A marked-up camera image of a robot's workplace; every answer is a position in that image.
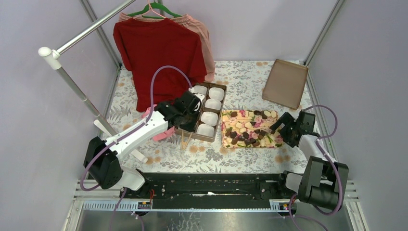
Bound red t-shirt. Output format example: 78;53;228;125
113;19;206;112

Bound green hanger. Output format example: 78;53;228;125
128;1;181;18

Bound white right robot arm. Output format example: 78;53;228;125
270;111;349;216

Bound gold box lid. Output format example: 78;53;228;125
261;59;308;110

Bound silver clothes rack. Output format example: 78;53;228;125
38;0;149;164

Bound beige pink garment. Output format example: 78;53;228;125
118;13;216;82

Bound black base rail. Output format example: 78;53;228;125
115;170;342;209

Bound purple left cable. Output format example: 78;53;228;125
79;65;193;192

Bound wooden tongs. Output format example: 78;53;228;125
180;130;193;150

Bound pink cloth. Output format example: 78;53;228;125
141;107;175;141

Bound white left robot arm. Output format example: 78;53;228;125
83;90;204;198

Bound gold chocolate box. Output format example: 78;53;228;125
176;82;227;142

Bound floral chocolate tray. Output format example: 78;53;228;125
221;110;283;148

